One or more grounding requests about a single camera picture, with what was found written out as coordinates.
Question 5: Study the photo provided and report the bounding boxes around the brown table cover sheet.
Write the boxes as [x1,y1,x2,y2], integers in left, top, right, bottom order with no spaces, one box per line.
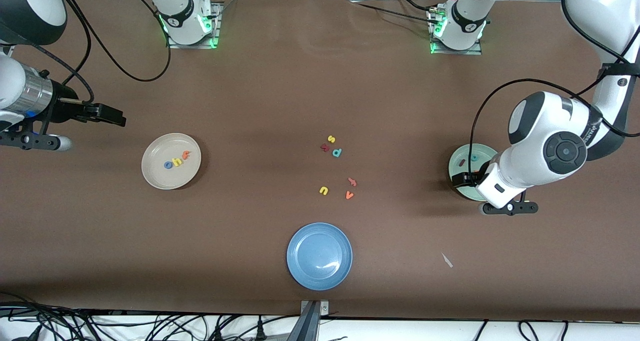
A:
[0,0,640,322]

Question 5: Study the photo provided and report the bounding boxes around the black base cable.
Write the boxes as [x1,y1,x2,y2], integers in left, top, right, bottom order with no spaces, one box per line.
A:
[348,0,442,26]

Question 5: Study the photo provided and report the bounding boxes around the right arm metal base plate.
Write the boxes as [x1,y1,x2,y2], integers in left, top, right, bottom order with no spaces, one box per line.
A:
[166,1,221,50]

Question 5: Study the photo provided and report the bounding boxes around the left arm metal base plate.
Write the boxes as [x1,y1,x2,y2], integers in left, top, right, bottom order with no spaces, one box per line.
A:
[429,6,484,56]

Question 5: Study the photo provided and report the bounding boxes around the tangled black cables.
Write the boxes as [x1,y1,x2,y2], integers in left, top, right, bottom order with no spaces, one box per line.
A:
[0,291,301,341]

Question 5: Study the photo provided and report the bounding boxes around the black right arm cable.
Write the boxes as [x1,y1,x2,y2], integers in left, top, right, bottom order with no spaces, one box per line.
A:
[15,0,172,107]

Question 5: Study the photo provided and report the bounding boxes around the beige plate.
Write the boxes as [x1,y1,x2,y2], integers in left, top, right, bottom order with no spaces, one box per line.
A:
[141,132,202,190]

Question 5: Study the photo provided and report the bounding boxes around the looped black floor cable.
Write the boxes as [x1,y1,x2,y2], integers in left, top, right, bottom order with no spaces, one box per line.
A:
[517,320,571,341]

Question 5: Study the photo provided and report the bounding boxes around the green plate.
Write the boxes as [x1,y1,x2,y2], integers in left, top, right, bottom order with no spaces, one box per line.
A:
[448,143,501,202]

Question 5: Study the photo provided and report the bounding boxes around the grey camera stand bracket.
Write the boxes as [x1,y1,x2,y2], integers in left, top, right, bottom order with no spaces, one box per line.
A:
[298,300,331,341]

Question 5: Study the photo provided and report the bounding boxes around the blue plate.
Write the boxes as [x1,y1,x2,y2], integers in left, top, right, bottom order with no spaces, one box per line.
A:
[286,222,353,291]

